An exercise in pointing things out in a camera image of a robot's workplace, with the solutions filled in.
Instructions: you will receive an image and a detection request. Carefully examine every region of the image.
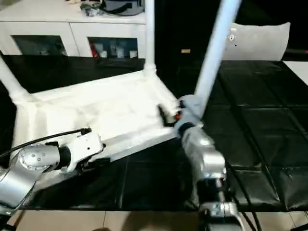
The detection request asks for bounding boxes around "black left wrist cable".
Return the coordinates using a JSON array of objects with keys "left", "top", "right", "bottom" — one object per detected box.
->
[{"left": 0, "top": 128, "right": 92, "bottom": 159}]

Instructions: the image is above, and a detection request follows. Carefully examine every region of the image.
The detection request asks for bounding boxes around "white plastic table leg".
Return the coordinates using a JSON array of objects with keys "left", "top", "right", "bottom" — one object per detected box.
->
[
  {"left": 0, "top": 57, "right": 34, "bottom": 103},
  {"left": 143, "top": 0, "right": 157, "bottom": 73},
  {"left": 193, "top": 0, "right": 244, "bottom": 128}
]

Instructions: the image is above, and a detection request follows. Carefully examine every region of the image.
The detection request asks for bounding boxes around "black cabinet with yellow label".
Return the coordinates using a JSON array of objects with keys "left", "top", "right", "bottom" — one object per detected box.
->
[{"left": 155, "top": 0, "right": 231, "bottom": 61}]

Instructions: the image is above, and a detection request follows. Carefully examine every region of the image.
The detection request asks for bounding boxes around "white glass-door cabinet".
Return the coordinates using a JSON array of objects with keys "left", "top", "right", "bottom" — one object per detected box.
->
[{"left": 0, "top": 4, "right": 147, "bottom": 58}]

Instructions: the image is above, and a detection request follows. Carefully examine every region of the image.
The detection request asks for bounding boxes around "grey helmet on cabinet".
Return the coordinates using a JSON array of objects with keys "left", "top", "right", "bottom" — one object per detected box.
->
[{"left": 103, "top": 0, "right": 145, "bottom": 16}]

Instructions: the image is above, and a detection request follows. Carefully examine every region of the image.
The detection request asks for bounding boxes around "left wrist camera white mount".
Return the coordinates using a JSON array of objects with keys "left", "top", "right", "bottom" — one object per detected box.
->
[{"left": 61, "top": 131, "right": 105, "bottom": 173}]

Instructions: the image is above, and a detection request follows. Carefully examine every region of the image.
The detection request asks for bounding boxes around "black work mat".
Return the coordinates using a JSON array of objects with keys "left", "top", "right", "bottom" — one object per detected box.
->
[{"left": 0, "top": 54, "right": 308, "bottom": 212}]

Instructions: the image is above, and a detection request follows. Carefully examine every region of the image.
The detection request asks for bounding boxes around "dark clutter on cabinet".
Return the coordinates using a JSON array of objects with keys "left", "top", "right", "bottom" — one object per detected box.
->
[{"left": 80, "top": 2, "right": 104, "bottom": 17}]

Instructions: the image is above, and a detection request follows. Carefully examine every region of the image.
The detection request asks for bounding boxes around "white plastic table top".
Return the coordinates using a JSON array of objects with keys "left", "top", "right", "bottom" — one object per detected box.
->
[{"left": 11, "top": 68, "right": 205, "bottom": 191}]

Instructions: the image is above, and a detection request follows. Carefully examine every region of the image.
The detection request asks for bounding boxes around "white flat board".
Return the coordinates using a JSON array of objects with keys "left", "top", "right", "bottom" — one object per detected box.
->
[{"left": 282, "top": 60, "right": 308, "bottom": 86}]

